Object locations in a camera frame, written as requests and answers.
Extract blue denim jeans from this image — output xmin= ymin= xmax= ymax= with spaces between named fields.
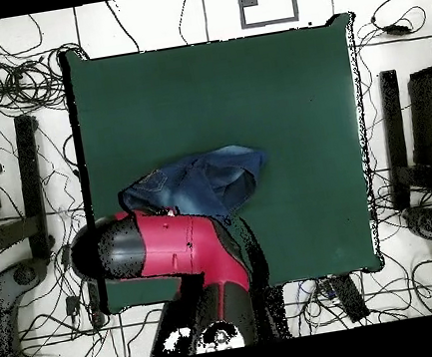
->
xmin=112 ymin=139 xmax=278 ymax=242

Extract dark green table cloth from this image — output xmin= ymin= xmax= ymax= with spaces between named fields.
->
xmin=58 ymin=4 xmax=395 ymax=317

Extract black power adapter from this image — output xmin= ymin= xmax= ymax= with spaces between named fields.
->
xmin=63 ymin=294 xmax=82 ymax=317
xmin=57 ymin=243 xmax=74 ymax=268
xmin=379 ymin=19 xmax=414 ymax=39

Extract black power strip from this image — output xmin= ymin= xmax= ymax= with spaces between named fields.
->
xmin=82 ymin=280 xmax=106 ymax=329
xmin=325 ymin=270 xmax=372 ymax=326

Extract black stand base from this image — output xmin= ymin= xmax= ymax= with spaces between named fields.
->
xmin=0 ymin=113 xmax=59 ymax=268
xmin=372 ymin=63 xmax=432 ymax=213

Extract black cable tangle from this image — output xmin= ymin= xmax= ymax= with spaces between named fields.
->
xmin=0 ymin=6 xmax=95 ymax=121

